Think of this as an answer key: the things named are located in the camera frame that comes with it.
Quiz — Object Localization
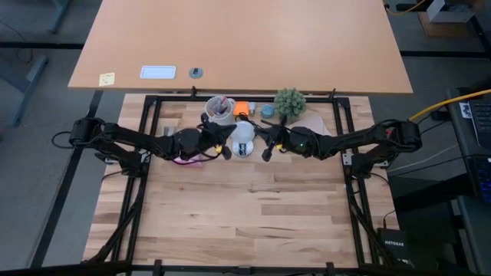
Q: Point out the orange sticky note pad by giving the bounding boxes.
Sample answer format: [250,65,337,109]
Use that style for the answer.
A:
[232,100,251,117]

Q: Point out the clear glass with paper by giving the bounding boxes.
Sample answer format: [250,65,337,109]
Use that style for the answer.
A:
[229,120,257,144]

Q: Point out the black lamp cable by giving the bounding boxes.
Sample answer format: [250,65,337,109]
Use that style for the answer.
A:
[245,113,292,135]

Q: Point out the black laptop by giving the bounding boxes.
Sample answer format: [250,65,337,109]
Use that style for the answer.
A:
[446,87,491,156]

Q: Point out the white ribbed pen cup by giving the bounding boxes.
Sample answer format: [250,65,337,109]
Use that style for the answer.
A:
[204,95,236,127]

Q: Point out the chrome lamp base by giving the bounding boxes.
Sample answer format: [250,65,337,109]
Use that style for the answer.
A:
[232,140,255,159]

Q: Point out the green artificial succulent plant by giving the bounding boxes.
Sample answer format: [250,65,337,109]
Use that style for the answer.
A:
[273,87,308,120]

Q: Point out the black cable bundle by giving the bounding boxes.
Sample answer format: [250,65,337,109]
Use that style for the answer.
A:
[87,178,143,265]
[344,179,396,266]

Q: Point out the yellow cable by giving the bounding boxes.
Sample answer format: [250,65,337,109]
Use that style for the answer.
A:
[408,88,491,122]
[384,0,427,17]

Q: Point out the white rectangular label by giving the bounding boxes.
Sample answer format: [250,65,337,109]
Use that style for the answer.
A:
[140,65,177,81]

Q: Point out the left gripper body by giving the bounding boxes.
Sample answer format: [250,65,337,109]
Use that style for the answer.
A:
[199,113,232,160]

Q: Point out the grey white device box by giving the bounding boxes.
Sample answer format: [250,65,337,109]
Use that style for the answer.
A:
[426,0,476,23]

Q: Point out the cardboard box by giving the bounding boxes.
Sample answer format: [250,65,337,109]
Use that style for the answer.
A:
[417,10,487,38]

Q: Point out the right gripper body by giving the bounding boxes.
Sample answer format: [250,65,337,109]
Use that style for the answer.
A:
[262,122,319,162]

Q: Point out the pink and white stapler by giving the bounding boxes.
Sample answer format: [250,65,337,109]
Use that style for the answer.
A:
[172,155,203,169]

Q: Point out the beige desk top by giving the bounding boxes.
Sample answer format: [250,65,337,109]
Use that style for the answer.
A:
[68,0,414,96]

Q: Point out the black aluminium table frame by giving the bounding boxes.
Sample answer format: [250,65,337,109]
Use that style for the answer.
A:
[80,87,415,276]

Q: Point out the grey desk leg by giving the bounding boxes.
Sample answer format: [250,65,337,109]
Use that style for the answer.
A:
[48,0,73,35]
[0,53,50,128]

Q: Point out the black keyboard blue lights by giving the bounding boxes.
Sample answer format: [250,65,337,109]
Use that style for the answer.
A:
[463,155,491,204]

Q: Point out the black Netgear switch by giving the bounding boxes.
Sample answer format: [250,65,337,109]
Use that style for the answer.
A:
[377,227,408,262]

